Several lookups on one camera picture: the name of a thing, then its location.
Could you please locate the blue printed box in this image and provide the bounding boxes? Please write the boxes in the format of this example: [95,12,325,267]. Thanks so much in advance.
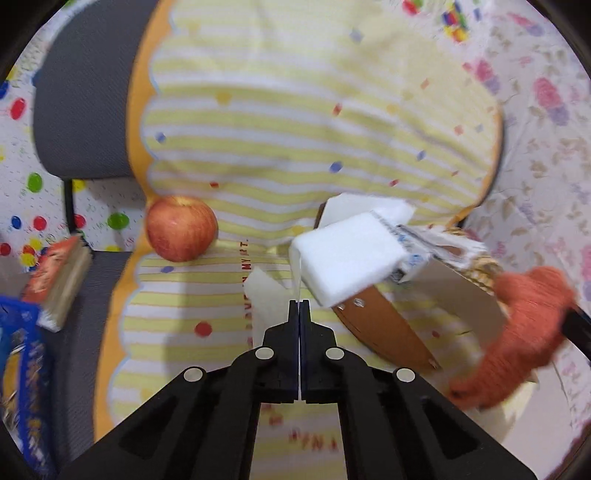
[0,295,58,480]

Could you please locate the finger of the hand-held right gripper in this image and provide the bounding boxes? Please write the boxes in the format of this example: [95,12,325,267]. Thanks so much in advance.
[561,308,591,361]

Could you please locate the white paper sheet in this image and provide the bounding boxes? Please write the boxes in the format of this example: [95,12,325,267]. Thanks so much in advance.
[318,194,416,232]

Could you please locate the white foam block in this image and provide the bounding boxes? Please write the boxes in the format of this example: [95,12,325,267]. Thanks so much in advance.
[289,211,416,308]

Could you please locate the grey office chair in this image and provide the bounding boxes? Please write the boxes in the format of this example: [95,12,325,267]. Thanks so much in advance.
[31,0,160,467]

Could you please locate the floral sheet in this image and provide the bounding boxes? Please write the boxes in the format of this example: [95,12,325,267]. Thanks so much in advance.
[455,0,591,462]

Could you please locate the red apple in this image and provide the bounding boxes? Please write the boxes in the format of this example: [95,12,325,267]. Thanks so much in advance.
[145,196,219,263]

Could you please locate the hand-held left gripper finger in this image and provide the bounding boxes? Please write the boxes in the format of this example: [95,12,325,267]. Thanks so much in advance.
[300,299,539,480]
[60,299,300,480]

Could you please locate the brown wooden board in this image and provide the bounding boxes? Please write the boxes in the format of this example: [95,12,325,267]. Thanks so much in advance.
[332,281,441,371]

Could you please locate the yellow striped cloth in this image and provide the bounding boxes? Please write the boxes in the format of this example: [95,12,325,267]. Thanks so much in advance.
[92,0,505,480]

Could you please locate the woven bamboo basket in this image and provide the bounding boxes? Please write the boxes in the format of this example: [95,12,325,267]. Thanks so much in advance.
[444,220,506,301]

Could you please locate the small white paper piece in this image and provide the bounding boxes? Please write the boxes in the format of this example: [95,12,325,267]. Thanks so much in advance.
[243,268,296,334]

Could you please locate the white cardboard piece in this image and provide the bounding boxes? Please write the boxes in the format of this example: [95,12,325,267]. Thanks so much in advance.
[413,261,511,354]

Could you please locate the polka dot sheet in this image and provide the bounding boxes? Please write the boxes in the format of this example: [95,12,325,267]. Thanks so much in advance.
[0,46,149,278]

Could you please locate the orange knitted cloth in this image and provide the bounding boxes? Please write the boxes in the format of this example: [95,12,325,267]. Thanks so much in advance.
[449,266,575,411]

